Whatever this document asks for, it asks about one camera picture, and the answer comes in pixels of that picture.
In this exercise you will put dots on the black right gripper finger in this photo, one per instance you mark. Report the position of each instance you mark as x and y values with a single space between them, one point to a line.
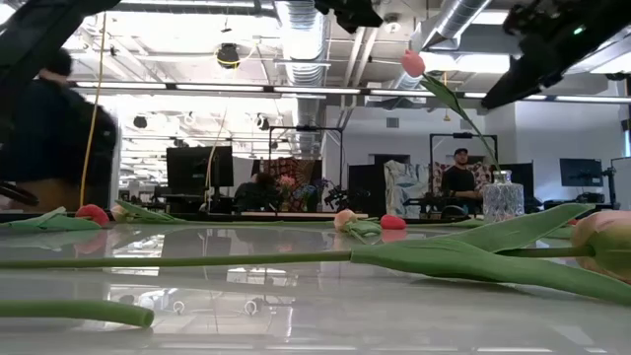
515 89
504 79

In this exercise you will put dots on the red artificial tulip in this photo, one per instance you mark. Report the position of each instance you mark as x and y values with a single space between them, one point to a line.
93 215
393 222

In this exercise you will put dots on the orange pink artificial tulip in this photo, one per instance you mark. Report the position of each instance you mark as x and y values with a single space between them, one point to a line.
119 212
344 218
443 259

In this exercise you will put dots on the black background robot arm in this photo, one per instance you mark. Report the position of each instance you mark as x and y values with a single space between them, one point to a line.
340 197

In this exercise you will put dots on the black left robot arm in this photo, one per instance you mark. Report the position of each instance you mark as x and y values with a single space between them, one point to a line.
29 24

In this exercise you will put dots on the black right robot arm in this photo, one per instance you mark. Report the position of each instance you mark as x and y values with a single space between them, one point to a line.
601 24

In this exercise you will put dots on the clear glass vase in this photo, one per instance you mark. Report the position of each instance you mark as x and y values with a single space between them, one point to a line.
503 202

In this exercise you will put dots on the white ceiling sensor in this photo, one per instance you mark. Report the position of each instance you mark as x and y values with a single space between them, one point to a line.
392 23

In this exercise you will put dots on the red dotted cloth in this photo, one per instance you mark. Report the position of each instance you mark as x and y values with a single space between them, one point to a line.
484 177

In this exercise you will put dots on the person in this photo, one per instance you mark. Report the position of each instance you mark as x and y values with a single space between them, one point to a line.
256 194
459 180
54 138

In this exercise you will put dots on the black hanging ceiling device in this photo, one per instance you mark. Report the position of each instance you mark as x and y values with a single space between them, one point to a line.
228 55

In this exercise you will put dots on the small black ceiling device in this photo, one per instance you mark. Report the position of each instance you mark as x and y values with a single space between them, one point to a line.
262 122
140 121

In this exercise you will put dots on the white blue patterned cloth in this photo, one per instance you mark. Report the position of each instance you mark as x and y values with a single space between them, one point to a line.
406 187

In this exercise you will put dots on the long ceiling light bar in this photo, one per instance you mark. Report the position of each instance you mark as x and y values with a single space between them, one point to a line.
222 88

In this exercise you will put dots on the dark floral patterned cloth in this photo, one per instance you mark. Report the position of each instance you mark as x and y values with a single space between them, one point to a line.
291 167

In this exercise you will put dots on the black monitor on stand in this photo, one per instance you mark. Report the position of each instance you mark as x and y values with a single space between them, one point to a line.
197 170

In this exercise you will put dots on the white glossy work sheet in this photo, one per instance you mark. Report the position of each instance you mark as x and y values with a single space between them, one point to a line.
315 320

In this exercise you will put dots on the large silver ventilation duct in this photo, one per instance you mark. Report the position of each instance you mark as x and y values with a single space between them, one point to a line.
303 49

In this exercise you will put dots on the black station frame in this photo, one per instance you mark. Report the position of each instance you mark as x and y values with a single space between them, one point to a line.
463 134
305 128

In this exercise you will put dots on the slanted silver ventilation duct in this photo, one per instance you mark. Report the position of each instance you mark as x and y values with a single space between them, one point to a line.
458 20

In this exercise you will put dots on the black wall monitor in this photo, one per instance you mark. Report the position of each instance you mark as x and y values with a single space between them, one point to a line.
581 172

